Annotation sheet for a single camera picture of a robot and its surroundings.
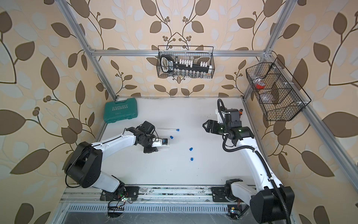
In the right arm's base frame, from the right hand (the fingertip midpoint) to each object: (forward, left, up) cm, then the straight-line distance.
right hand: (208, 126), depth 79 cm
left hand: (-2, +34, -15) cm, 37 cm away
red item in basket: (+19, -31, +12) cm, 38 cm away
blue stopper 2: (+5, +24, -19) cm, 31 cm away
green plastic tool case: (+27, +59, -15) cm, 67 cm away
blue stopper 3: (-4, +10, -20) cm, 23 cm away
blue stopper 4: (-11, +10, -20) cm, 25 cm away
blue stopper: (+11, +19, -20) cm, 30 cm away
